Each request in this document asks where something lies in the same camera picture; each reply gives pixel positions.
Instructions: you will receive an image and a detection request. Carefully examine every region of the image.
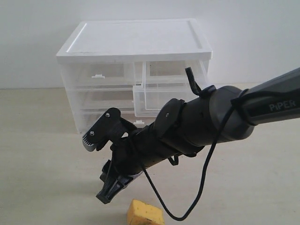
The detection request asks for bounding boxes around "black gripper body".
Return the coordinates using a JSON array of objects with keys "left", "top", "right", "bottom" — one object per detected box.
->
[{"left": 100, "top": 119, "right": 142, "bottom": 182}]

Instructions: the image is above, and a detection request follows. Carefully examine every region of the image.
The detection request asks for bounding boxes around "yellow sponge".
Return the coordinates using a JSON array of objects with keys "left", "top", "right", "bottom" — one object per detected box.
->
[{"left": 127, "top": 199, "right": 165, "bottom": 225}]

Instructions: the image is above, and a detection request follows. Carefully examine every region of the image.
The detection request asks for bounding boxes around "clear drawer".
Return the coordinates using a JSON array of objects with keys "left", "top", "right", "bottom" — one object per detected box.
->
[
  {"left": 73, "top": 112, "right": 153, "bottom": 133},
  {"left": 60, "top": 63, "right": 135, "bottom": 89},
  {"left": 133, "top": 60, "right": 209, "bottom": 117},
  {"left": 67, "top": 88, "right": 134, "bottom": 111}
]

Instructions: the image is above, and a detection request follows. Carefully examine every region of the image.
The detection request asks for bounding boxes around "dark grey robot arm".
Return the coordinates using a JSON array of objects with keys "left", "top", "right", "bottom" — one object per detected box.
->
[{"left": 94, "top": 68, "right": 300, "bottom": 204}]

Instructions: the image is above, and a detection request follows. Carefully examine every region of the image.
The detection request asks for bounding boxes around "white plastic drawer cabinet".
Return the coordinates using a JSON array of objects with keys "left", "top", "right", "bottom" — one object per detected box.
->
[{"left": 55, "top": 18, "right": 213, "bottom": 134}]

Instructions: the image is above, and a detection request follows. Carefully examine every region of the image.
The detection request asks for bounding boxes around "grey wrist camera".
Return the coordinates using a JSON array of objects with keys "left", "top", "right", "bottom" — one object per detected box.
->
[{"left": 82, "top": 108, "right": 125, "bottom": 152}]

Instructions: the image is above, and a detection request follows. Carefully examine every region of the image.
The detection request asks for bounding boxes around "black cable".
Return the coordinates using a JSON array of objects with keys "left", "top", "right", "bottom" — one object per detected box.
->
[{"left": 140, "top": 67, "right": 249, "bottom": 222}]

